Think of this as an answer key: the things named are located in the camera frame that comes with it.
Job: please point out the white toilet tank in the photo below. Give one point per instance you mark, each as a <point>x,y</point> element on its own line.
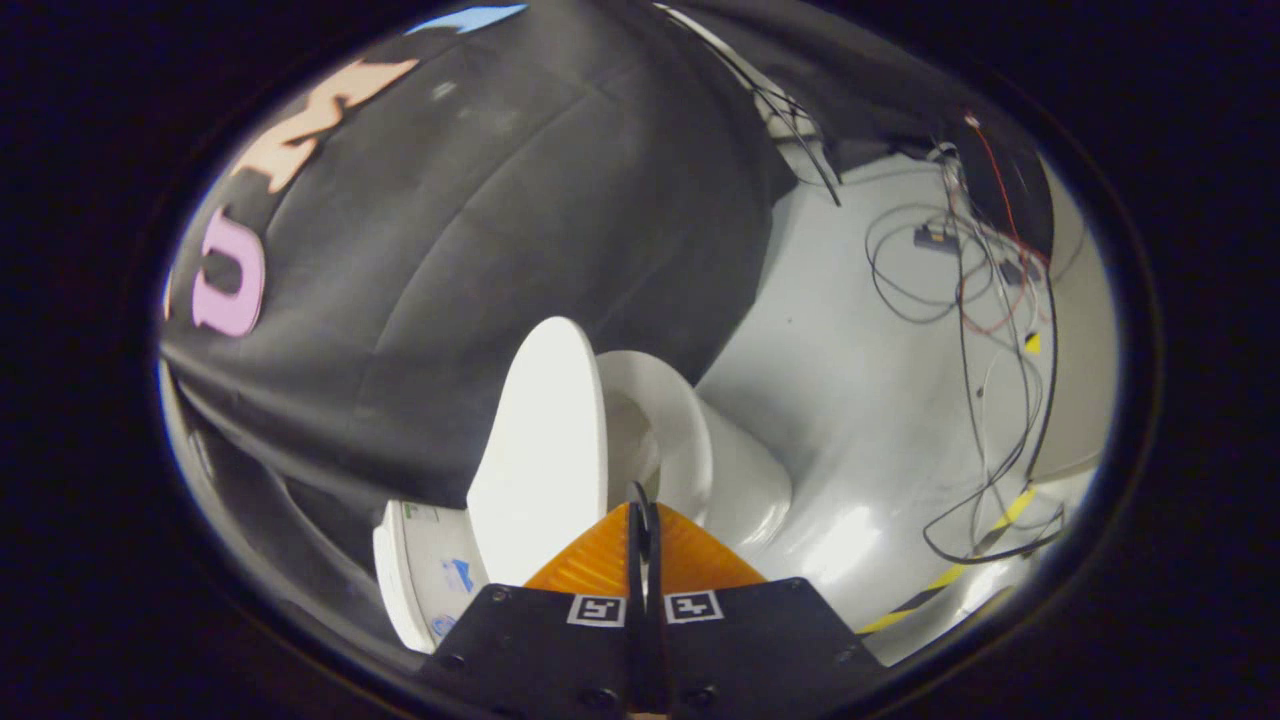
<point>425,580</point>

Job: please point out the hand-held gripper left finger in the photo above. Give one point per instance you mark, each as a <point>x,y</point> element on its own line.
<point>545,650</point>

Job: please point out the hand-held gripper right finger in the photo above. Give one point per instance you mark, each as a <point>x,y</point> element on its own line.
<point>760,650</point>

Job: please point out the black light stand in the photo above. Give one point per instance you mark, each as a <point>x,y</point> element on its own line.
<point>790,120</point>

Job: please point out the white toilet bowl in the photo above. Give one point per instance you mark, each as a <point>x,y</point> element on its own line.
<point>740,480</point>

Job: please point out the yellow black floor tape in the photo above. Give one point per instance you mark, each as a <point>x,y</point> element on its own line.
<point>950,578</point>

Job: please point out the small black device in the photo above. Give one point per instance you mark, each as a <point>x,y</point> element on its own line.
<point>936,238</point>

